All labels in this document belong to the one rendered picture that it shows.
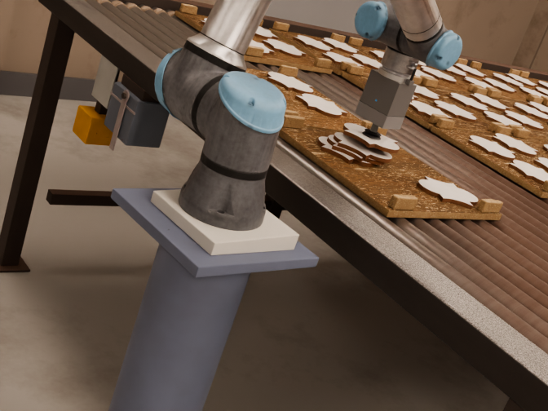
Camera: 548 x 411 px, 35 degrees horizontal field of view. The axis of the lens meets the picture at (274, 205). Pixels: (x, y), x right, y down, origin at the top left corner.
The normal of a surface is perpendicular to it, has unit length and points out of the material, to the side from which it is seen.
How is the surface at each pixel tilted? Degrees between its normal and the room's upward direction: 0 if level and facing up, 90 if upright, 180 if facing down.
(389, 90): 90
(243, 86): 7
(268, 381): 0
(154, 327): 90
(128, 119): 90
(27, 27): 90
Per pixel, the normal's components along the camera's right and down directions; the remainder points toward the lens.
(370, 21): -0.71, 0.03
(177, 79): -0.62, -0.18
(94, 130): 0.55, 0.47
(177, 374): 0.14, 0.40
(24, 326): 0.31, -0.88
